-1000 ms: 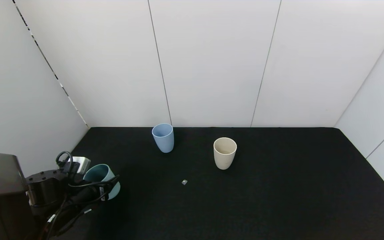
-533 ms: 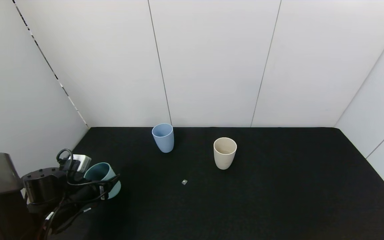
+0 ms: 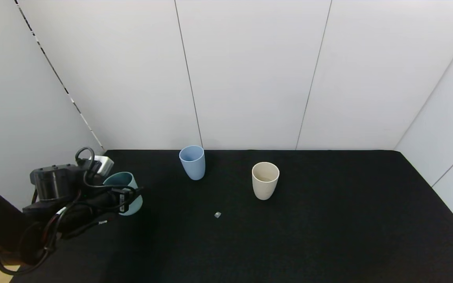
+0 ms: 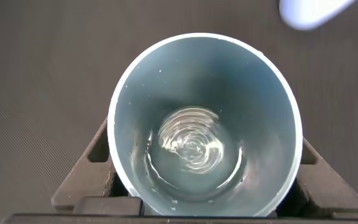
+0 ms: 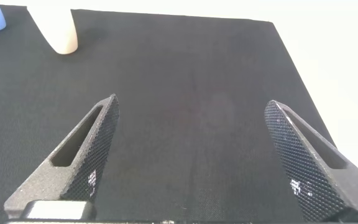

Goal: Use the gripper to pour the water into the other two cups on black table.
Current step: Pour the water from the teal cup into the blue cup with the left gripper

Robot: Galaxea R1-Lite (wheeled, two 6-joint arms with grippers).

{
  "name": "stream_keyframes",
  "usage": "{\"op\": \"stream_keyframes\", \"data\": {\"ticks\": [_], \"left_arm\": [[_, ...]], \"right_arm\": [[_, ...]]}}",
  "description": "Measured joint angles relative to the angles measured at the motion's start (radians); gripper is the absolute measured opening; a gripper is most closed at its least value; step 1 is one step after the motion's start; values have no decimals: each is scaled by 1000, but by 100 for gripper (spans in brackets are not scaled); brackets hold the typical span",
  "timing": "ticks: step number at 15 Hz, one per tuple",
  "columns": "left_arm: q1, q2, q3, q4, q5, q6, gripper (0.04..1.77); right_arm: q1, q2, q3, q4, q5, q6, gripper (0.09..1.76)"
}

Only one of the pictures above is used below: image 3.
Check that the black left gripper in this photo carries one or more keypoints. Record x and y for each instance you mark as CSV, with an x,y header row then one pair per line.
x,y
121,195

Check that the teal plastic cup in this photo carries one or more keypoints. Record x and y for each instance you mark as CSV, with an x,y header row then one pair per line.
x,y
126,180

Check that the light blue plastic cup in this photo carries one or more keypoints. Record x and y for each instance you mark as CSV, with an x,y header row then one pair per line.
x,y
193,169

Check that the beige plastic cup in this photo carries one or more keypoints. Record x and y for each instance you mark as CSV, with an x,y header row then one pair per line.
x,y
265,188

